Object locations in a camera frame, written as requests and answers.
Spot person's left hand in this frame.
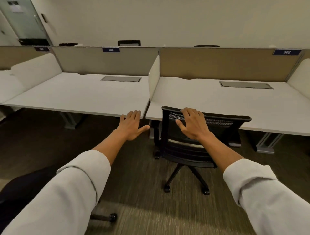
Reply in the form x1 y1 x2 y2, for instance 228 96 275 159
117 110 151 141

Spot grey fabric partition panel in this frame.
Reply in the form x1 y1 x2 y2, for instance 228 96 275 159
52 46 160 76

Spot grey desk cable hatch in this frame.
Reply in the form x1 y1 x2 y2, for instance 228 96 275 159
100 76 142 83
219 81 274 89

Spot paper sign on door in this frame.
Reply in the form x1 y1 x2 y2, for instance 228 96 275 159
7 1 22 13

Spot black computer monitor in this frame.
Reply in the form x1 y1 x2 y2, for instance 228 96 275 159
18 38 50 46

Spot frosted glass door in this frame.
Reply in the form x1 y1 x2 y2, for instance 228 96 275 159
0 0 53 46

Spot person's left forearm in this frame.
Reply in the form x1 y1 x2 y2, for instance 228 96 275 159
1 129 132 235

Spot black mesh office chair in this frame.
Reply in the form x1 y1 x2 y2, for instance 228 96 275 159
153 106 252 195
0 164 119 230

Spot person's right forearm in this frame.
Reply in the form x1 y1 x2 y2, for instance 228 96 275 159
202 132 310 235

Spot metal door handle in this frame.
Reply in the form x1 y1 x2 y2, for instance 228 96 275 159
34 14 45 31

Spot person's right hand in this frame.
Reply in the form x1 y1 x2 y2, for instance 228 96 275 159
175 107 213 141

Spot white desk side divider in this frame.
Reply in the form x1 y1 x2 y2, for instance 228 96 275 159
11 53 63 96
148 55 160 102
287 58 310 100

